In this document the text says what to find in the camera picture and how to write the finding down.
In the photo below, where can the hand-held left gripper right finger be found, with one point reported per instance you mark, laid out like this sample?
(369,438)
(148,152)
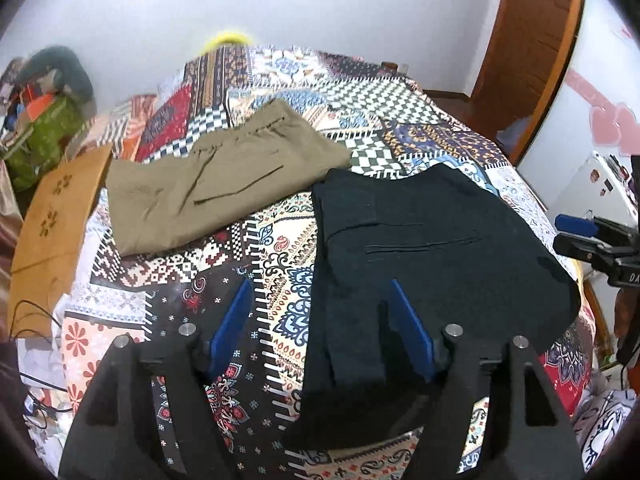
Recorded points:
(412,330)

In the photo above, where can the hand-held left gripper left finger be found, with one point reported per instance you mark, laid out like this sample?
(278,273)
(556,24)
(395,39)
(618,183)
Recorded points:
(230,325)

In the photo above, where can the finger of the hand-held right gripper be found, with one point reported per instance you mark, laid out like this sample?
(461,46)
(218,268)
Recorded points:
(575,224)
(585,247)

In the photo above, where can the black pants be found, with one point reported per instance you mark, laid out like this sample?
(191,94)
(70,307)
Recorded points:
(425,240)

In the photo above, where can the khaki pants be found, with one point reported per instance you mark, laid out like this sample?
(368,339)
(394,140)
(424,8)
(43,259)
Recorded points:
(210,185)

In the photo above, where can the person's right hand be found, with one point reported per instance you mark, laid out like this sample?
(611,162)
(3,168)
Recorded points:
(627,310)

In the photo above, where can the white cabinet with stickers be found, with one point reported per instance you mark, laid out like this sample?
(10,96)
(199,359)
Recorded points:
(580,190)

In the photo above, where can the white patterned quilt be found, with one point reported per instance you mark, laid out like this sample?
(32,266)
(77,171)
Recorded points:
(605,425)

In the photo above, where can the white wardrobe door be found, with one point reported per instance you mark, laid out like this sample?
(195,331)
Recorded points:
(600,60)

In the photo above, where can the brown wooden door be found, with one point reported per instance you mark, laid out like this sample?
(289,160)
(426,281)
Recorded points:
(530,35)

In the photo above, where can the wooden lap desk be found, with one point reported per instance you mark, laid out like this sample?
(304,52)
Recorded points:
(55,230)

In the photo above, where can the striped orange blanket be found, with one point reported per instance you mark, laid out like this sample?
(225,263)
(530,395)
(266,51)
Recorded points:
(125,120)

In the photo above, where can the patchwork patterned blanket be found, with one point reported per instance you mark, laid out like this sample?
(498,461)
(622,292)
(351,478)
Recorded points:
(300,85)

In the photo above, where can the green storage box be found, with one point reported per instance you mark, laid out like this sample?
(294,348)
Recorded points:
(45,135)

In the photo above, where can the yellow foam cushion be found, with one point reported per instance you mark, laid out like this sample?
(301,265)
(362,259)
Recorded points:
(225,40)

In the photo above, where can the grey plush pillow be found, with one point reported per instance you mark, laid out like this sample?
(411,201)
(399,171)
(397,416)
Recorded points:
(70,70)

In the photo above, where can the white wall socket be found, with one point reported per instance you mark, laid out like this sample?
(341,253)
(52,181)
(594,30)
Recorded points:
(403,67)

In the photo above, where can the dark wooden bed post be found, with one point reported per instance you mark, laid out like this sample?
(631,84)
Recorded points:
(389,66)

